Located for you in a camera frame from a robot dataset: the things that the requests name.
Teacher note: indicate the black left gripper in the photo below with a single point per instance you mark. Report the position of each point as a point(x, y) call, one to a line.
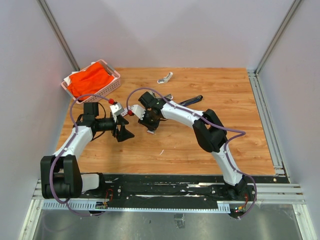
point(123, 134)

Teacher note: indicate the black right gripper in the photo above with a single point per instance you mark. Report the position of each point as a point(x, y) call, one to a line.
point(151, 127)

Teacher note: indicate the grey white stapler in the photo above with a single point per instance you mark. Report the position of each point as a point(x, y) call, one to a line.
point(169, 97)

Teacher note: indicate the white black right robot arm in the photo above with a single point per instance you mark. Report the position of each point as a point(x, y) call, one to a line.
point(209, 131)

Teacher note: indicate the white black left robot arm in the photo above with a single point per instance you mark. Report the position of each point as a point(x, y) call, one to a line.
point(60, 174)

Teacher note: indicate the orange cloth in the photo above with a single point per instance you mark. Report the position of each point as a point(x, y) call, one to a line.
point(89, 81)

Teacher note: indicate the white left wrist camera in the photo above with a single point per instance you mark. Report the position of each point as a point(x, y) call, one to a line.
point(116, 110)

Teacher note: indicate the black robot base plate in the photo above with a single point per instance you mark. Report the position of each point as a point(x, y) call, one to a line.
point(170, 188)

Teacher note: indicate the grey slotted cable duct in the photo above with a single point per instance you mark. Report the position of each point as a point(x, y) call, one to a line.
point(148, 205)

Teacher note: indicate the left aluminium frame post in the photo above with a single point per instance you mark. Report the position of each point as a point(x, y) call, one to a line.
point(44, 6)

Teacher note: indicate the aluminium frame post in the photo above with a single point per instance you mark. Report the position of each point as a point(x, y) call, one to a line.
point(44, 6)
point(278, 34)

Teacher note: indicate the right aluminium frame post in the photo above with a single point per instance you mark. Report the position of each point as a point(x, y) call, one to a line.
point(278, 34)

